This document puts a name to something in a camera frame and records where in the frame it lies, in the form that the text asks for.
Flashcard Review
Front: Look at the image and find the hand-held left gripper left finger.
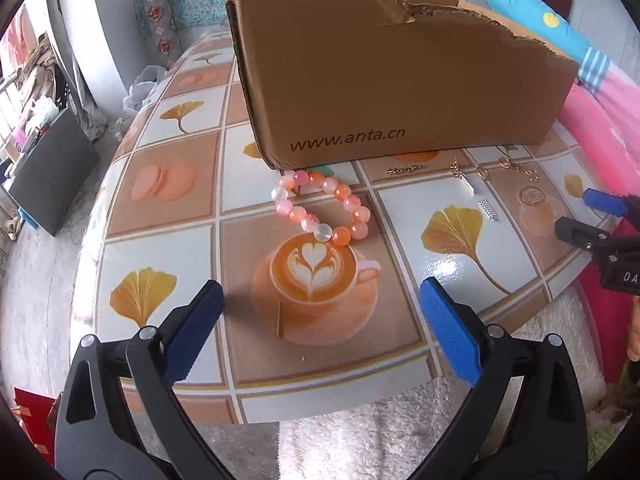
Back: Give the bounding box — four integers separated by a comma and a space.
54, 280, 225, 480

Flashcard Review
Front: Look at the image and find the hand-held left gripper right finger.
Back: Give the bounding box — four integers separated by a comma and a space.
419, 276, 591, 480

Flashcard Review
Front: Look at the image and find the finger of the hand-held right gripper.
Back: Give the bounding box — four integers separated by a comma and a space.
554, 216, 616, 261
582, 188, 640, 218

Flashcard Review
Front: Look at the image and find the brown cardboard box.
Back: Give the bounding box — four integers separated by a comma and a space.
225, 0, 581, 171

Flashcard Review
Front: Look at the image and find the pink blanket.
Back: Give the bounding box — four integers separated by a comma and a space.
555, 67, 640, 196

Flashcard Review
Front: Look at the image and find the printed tablecloth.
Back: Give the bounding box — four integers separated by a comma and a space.
75, 27, 621, 423

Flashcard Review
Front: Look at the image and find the white fluffy rug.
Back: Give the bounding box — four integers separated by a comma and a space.
277, 290, 608, 480

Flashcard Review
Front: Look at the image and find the silver bar pendant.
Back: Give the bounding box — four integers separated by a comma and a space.
450, 160, 476, 195

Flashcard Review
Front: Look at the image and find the red paper bag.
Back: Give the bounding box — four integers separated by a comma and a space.
12, 387, 63, 466

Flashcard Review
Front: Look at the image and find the blue patterned pillow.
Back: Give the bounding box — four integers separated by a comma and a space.
477, 0, 613, 93

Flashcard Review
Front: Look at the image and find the white plastic bag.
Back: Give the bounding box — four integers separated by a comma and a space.
122, 65, 171, 116

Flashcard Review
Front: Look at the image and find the cluttered shelf rack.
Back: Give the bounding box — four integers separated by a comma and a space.
0, 30, 71, 171

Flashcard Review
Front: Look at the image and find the grey patterned cushion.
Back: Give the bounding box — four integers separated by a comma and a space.
135, 0, 183, 58

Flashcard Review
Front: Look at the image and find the pink hanging cloth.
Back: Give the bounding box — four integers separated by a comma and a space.
5, 5, 32, 63

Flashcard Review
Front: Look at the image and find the orange pink bead bracelet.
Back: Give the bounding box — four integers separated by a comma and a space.
270, 170, 372, 247

